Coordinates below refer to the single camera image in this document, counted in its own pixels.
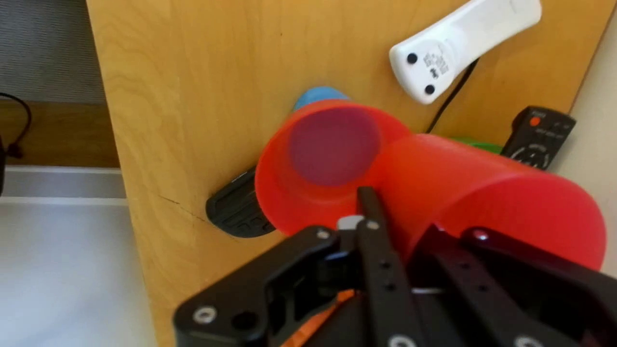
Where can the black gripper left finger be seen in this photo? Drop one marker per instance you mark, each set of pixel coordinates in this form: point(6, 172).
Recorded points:
point(378, 270)

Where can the blue plastic cup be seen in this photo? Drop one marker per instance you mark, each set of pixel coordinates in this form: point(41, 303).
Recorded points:
point(318, 97)

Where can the black rounded object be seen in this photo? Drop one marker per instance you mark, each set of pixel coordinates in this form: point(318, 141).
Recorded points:
point(233, 208)

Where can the white handheld device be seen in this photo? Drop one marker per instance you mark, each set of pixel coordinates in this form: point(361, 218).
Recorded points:
point(455, 45)

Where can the light wooden table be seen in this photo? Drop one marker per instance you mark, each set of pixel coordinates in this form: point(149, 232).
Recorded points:
point(193, 77)

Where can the black remote control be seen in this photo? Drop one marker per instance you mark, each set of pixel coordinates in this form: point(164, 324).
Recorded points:
point(540, 137)

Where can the red plastic cup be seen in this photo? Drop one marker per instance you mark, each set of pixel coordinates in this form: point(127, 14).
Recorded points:
point(488, 185)

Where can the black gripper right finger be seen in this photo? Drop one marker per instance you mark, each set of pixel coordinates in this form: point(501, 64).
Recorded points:
point(526, 295)

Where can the green plastic bowl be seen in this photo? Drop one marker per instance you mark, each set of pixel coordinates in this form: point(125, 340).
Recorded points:
point(478, 145)

